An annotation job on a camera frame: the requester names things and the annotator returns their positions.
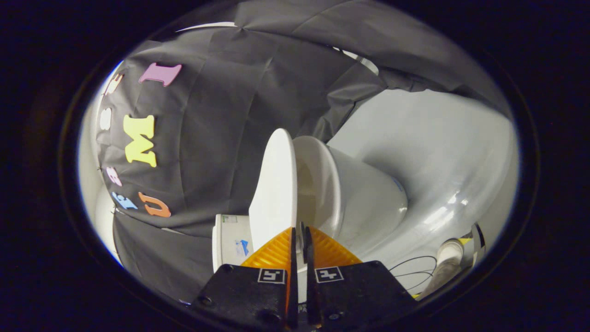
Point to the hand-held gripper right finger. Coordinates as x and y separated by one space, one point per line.
355 290

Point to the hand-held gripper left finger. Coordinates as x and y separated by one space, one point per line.
249 295

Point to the black backdrop cloth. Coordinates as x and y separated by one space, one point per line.
221 115

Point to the white ceramic toilet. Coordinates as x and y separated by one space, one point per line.
364 198

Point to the person's trouser leg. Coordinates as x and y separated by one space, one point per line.
435 276

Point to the dark lid pull tab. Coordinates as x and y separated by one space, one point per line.
303 237

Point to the white toilet lid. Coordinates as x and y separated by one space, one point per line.
274 184

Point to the person's white shoe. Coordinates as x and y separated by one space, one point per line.
451 251

